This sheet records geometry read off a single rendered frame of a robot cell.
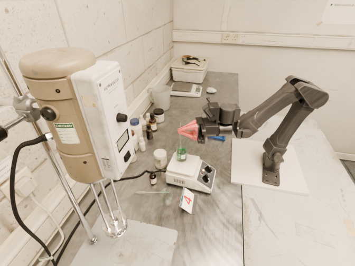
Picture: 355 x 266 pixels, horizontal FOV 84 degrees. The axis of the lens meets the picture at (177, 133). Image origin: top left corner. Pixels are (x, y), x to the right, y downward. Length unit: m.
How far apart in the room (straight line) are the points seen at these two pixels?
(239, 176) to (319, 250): 0.36
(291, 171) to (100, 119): 0.90
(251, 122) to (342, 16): 1.62
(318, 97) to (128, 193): 0.78
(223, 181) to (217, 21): 1.55
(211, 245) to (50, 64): 0.68
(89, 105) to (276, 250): 0.72
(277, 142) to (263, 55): 1.39
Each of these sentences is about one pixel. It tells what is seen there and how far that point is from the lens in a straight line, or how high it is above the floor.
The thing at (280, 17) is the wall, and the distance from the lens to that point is 2.13.
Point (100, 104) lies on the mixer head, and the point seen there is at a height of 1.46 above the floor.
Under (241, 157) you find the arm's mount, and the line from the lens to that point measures 1.04.
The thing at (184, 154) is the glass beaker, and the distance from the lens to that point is 0.83.
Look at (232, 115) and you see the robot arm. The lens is 0.73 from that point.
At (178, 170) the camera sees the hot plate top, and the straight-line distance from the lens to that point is 0.83.
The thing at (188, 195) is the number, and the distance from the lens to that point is 0.84.
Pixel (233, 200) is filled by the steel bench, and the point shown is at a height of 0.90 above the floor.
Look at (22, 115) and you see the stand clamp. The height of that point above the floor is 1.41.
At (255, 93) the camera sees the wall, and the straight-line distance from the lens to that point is 2.29.
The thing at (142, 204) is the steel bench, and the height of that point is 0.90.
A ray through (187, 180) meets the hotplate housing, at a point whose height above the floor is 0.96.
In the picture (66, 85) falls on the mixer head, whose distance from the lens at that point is 0.31.
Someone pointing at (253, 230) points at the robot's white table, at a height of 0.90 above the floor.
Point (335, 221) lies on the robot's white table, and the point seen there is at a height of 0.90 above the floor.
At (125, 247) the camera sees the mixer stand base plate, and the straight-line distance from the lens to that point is 0.77.
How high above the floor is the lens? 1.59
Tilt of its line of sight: 36 degrees down
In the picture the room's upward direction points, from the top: straight up
